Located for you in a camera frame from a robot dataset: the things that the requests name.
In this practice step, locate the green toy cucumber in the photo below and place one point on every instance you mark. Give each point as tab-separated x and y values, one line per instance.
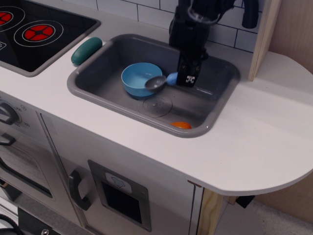
85	50

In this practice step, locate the dark grey cabinet door handle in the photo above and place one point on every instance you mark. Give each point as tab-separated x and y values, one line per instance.
74	181

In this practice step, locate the orange toy food piece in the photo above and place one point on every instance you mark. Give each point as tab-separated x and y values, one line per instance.
181	125

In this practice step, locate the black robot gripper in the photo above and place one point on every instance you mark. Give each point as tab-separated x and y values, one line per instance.
189	31

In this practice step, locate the white toy oven door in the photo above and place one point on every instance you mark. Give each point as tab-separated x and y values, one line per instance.
31	169

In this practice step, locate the grey ice dispenser panel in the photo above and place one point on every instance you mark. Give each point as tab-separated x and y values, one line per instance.
122	195

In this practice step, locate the grey spoon with blue handle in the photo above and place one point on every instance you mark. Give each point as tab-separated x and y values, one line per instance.
157	83

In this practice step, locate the dark grey toy faucet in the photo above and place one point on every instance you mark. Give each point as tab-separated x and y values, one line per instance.
251	14

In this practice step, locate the white cabinet door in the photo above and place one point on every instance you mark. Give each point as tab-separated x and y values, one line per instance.
174	202

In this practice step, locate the blue plastic bowl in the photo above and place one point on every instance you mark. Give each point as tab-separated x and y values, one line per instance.
136	75

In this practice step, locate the black toy stove top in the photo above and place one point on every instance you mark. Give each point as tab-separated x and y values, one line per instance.
33	35

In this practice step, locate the grey oven door handle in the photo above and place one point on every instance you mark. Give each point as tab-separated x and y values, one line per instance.
6	140

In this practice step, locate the grey oven knob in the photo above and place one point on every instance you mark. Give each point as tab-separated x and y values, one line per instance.
7	114

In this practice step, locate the grey plastic sink basin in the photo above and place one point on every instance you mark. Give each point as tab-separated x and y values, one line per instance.
98	80

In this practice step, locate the light wooden side post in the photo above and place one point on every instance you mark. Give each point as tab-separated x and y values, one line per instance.
265	33

